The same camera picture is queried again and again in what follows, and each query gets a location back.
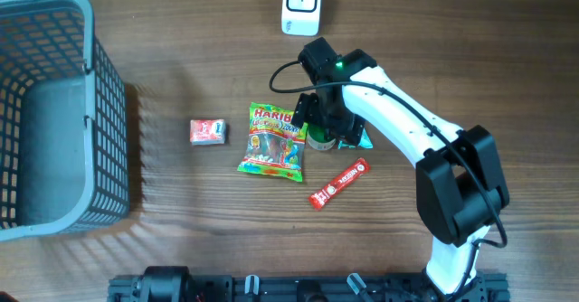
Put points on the red Nescafe coffee stick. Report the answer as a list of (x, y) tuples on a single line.
[(321, 197)]

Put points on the Haribo gummy candy bag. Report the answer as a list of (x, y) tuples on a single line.
[(275, 146)]

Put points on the black aluminium mounting rail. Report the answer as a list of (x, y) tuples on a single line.
[(386, 288)]

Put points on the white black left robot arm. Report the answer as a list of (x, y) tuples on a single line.
[(166, 284)]

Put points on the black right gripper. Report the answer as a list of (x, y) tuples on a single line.
[(349, 128)]

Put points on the small red white box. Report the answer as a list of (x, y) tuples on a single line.
[(207, 132)]

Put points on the light blue tissue pack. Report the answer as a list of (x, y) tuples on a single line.
[(364, 143)]

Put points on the white barcode scanner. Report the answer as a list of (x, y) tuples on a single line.
[(300, 17)]

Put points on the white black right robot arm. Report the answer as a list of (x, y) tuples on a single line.
[(460, 185)]

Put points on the green lid small jar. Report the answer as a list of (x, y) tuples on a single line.
[(318, 139)]

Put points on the grey plastic shopping basket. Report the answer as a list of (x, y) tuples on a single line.
[(64, 141)]

